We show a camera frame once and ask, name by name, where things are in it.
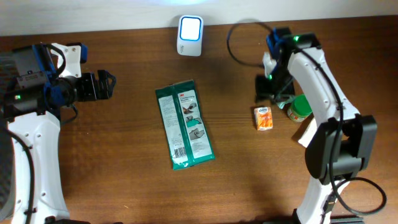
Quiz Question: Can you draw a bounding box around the light green small packet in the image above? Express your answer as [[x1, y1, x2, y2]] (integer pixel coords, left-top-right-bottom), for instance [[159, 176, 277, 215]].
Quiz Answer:
[[277, 95, 295, 110]]

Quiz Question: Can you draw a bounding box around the green lid jar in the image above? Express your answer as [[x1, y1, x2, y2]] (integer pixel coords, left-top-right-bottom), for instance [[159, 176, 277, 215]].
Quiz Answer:
[[287, 95, 312, 122]]

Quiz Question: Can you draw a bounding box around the black left camera cable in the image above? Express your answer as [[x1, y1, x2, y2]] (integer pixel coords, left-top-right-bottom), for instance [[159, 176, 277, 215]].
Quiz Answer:
[[0, 124, 35, 224]]

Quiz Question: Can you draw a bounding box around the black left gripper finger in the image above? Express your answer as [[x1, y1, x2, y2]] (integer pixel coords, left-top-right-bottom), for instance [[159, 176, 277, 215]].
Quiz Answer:
[[98, 70, 116, 85], [98, 83, 115, 100]]

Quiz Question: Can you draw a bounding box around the black right camera cable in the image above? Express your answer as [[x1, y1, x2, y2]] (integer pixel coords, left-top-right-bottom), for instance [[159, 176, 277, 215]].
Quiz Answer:
[[226, 21, 388, 216]]

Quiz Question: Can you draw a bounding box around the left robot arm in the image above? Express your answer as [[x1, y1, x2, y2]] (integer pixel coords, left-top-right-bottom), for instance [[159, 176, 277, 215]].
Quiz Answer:
[[1, 42, 116, 223]]

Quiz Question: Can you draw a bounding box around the white tube with cork cap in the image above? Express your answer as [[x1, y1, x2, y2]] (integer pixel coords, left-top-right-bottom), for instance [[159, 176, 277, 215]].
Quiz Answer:
[[298, 118, 317, 148]]

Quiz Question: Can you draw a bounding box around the dark green wipes pack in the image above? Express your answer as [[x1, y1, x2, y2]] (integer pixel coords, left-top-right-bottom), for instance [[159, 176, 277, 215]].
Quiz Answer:
[[155, 80, 215, 170]]

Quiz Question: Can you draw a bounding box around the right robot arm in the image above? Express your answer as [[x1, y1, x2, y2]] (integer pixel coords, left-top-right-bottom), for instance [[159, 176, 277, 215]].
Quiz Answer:
[[256, 28, 386, 223]]

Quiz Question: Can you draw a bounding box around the orange small packet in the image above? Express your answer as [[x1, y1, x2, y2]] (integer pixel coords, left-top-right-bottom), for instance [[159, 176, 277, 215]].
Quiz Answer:
[[254, 107, 273, 131]]

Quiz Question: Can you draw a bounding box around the black camera cable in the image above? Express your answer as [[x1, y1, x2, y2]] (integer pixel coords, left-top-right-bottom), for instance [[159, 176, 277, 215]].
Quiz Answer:
[[226, 21, 388, 216], [0, 124, 35, 224]]

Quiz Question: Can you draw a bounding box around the white barcode scanner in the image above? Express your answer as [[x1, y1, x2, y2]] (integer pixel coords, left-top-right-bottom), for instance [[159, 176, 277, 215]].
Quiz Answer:
[[177, 15, 204, 57]]

